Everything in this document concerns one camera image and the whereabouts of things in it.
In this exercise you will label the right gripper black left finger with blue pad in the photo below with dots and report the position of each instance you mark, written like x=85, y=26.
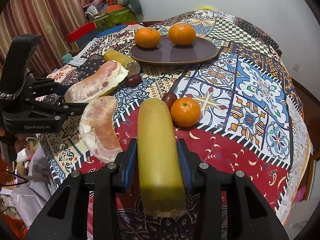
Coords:
x=126, y=164

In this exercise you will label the striped pink brown curtain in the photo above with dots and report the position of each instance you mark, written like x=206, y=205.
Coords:
x=53, y=20

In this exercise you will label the red chair back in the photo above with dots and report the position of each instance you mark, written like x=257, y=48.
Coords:
x=81, y=31

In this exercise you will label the far peeled pomelo segment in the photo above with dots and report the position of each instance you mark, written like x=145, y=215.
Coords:
x=102, y=82

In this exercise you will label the tangerine on plate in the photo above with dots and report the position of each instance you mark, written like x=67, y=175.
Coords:
x=147, y=37
x=182, y=35

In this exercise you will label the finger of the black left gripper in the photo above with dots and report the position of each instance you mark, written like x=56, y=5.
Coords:
x=70, y=109

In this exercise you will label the long yellow sugarcane piece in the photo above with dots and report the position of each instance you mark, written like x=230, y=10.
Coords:
x=160, y=180

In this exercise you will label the right tangerine on plate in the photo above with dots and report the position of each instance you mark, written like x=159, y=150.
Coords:
x=182, y=35

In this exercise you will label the white cloth pile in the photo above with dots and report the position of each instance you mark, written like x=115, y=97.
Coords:
x=31, y=197

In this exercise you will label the near orange tangerine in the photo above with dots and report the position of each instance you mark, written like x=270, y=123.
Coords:
x=185, y=112

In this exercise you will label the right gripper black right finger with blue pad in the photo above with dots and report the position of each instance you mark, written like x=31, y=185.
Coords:
x=189, y=162

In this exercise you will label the near peeled pomelo segment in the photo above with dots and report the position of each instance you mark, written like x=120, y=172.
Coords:
x=97, y=129

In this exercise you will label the left tangerine on plate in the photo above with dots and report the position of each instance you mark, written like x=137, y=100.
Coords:
x=147, y=37

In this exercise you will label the dark red grape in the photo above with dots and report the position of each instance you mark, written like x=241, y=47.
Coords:
x=133, y=80
x=169, y=98

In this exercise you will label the short yellow sugarcane piece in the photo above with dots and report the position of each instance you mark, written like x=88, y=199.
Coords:
x=127, y=62

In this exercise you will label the near dark red grape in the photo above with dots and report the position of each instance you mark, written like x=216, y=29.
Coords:
x=169, y=98

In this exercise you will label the colourful patchwork tablecloth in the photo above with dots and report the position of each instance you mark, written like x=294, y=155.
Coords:
x=250, y=118

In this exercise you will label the peeled pomelo segment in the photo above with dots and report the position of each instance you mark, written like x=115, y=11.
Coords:
x=97, y=129
x=102, y=82

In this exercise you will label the far dark red grape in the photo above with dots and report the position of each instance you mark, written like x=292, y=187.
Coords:
x=133, y=80

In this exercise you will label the dark purple oval plate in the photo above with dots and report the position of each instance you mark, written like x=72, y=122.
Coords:
x=168, y=53

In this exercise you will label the green cardboard box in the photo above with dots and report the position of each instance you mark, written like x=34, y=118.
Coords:
x=115, y=18

